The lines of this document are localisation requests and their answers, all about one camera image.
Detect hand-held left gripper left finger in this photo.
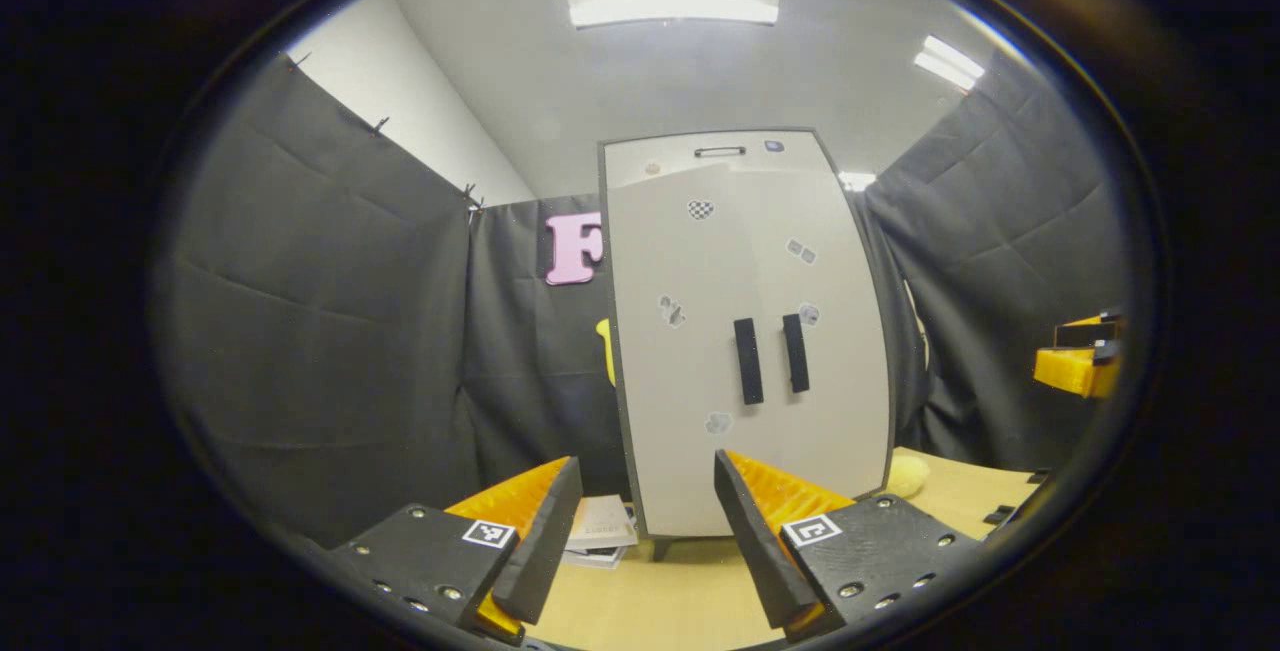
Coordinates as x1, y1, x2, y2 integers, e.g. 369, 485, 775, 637
330, 455, 584, 644

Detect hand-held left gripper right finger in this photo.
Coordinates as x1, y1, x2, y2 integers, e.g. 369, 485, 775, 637
713, 447, 986, 644

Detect grey cabinet door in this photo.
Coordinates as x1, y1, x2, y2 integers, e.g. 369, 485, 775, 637
730, 161, 894, 502
605, 163, 776, 539

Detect black door handle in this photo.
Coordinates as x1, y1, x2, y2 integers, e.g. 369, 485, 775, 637
733, 318, 765, 406
781, 313, 811, 394

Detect orange white book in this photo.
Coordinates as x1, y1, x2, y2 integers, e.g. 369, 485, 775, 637
568, 494, 639, 552

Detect grey cabinet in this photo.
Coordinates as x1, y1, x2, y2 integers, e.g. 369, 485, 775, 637
597, 127, 898, 562

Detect yellow plush toy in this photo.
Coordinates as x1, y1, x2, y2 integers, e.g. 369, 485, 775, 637
885, 454, 931, 499

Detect black backdrop cloth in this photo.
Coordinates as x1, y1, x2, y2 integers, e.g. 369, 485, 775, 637
160, 51, 1131, 547

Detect grey cabinet drawer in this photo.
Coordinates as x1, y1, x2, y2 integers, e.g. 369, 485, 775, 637
603, 130, 836, 190

